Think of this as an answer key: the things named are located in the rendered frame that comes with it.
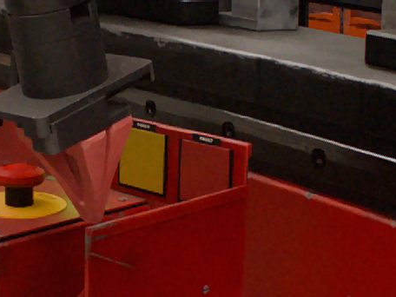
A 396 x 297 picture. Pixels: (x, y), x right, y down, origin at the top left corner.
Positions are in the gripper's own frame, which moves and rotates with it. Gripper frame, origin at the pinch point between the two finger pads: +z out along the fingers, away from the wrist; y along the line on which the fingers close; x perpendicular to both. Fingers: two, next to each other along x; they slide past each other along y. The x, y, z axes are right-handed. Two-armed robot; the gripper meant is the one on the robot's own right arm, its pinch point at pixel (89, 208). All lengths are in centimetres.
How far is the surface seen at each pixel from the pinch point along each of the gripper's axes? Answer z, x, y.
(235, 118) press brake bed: 6.2, 10.3, 27.4
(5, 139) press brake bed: 18, 53, 33
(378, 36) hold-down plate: -1.4, -2.4, 33.5
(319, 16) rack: 66, 131, 208
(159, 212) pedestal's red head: 0.0, -4.8, 1.7
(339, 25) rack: 67, 123, 207
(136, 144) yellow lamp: 0.8, 5.7, 10.5
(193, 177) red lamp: 2.3, 0.0, 10.2
